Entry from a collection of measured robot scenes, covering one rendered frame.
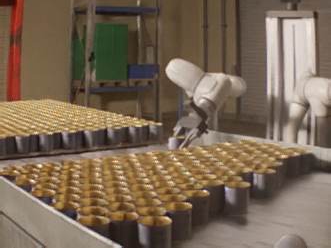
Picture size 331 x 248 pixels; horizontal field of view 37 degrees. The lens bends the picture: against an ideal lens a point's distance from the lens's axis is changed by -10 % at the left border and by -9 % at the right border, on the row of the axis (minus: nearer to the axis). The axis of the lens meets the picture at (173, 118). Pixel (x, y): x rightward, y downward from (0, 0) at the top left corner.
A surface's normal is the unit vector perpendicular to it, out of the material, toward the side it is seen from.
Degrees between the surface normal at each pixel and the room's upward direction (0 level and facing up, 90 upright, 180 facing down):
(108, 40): 90
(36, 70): 90
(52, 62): 90
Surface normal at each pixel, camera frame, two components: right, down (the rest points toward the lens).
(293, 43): -0.69, 0.07
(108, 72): 0.63, 0.09
